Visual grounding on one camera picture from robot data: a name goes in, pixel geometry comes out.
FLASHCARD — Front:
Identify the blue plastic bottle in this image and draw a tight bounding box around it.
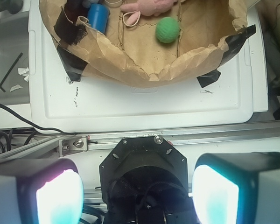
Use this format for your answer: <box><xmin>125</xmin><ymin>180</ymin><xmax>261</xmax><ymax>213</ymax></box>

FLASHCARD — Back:
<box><xmin>87</xmin><ymin>3</ymin><xmax>109</xmax><ymax>34</ymax></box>

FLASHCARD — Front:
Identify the white plastic bin lid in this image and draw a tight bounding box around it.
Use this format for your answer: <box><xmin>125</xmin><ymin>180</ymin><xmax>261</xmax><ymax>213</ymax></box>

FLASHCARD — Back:
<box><xmin>28</xmin><ymin>0</ymin><xmax>268</xmax><ymax>133</ymax></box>

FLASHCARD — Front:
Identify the metal corner bracket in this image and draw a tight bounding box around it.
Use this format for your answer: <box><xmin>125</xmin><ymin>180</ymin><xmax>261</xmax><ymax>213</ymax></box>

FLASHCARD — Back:
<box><xmin>58</xmin><ymin>136</ymin><xmax>88</xmax><ymax>157</ymax></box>

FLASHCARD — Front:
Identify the grey plastic tray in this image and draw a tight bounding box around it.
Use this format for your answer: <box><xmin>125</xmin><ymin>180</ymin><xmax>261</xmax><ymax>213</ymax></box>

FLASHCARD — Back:
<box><xmin>0</xmin><ymin>17</ymin><xmax>30</xmax><ymax>105</ymax></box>

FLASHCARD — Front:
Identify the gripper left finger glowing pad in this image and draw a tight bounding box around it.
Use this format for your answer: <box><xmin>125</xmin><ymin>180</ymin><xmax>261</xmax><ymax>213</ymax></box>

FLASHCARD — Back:
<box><xmin>0</xmin><ymin>159</ymin><xmax>84</xmax><ymax>224</ymax></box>

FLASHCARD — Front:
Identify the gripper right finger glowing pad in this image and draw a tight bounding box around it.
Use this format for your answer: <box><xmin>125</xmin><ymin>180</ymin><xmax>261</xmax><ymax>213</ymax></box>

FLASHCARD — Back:
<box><xmin>192</xmin><ymin>152</ymin><xmax>280</xmax><ymax>224</ymax></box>

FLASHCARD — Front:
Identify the grey plush bunny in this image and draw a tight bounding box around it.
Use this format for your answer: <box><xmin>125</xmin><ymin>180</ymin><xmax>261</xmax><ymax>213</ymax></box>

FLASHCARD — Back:
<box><xmin>82</xmin><ymin>0</ymin><xmax>99</xmax><ymax>8</ymax></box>

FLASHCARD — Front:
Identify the black allen key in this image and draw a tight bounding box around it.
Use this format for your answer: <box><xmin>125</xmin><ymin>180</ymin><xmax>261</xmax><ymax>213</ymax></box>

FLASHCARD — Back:
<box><xmin>0</xmin><ymin>52</ymin><xmax>23</xmax><ymax>92</ymax></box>

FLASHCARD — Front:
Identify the brown paper bag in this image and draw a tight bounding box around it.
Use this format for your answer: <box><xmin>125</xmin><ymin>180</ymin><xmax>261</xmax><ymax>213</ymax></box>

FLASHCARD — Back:
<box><xmin>39</xmin><ymin>0</ymin><xmax>256</xmax><ymax>88</ymax></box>

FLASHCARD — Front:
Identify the black cable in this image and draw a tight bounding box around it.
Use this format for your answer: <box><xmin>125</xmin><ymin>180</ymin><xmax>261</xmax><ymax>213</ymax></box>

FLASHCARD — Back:
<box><xmin>0</xmin><ymin>99</ymin><xmax>75</xmax><ymax>136</ymax></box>

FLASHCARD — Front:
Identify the pink plush bunny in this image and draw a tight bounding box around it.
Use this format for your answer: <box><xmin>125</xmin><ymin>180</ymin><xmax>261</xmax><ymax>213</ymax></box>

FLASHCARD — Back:
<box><xmin>120</xmin><ymin>0</ymin><xmax>177</xmax><ymax>27</ymax></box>

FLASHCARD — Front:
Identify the green ball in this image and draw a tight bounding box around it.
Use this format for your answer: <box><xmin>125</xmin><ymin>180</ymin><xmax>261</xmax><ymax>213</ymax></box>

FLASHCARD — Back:
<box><xmin>155</xmin><ymin>17</ymin><xmax>180</xmax><ymax>43</ymax></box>

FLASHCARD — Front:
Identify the aluminium frame rail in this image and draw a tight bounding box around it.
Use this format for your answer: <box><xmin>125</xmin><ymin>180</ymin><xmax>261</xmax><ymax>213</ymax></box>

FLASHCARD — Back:
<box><xmin>0</xmin><ymin>120</ymin><xmax>280</xmax><ymax>162</ymax></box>

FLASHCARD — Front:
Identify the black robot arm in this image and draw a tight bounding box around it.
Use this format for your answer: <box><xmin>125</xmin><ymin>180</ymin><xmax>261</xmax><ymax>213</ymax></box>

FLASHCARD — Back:
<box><xmin>0</xmin><ymin>137</ymin><xmax>280</xmax><ymax>224</ymax></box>

